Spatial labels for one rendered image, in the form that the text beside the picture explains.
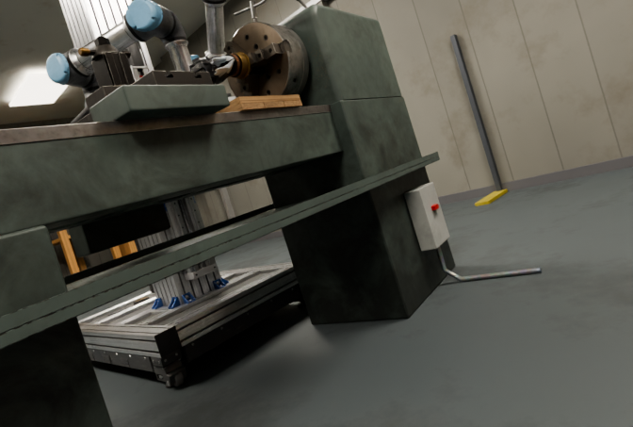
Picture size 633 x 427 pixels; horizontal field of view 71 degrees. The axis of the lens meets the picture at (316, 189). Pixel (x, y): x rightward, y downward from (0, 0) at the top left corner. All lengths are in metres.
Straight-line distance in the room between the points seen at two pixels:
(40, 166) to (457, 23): 3.75
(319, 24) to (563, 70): 2.57
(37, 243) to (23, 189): 0.11
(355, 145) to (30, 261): 1.15
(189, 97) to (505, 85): 3.30
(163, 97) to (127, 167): 0.18
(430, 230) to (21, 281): 1.48
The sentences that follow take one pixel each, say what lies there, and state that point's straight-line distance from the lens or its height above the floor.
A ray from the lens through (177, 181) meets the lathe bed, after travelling 1.12.
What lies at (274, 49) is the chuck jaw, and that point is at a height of 1.09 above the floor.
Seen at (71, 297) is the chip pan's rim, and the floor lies 0.55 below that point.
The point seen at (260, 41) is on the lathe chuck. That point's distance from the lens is 1.73.
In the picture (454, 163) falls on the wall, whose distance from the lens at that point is 4.36.
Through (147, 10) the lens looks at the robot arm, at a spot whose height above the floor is 1.37.
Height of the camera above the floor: 0.61
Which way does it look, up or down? 1 degrees down
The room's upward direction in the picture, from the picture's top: 18 degrees counter-clockwise
